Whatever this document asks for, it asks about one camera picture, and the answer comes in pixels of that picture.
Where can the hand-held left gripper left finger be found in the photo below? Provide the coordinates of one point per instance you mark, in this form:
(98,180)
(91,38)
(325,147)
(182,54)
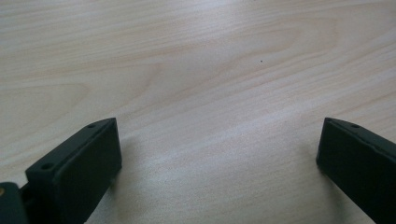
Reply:
(77,168)

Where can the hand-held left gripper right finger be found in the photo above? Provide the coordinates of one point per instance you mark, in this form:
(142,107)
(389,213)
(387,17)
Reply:
(358,161)

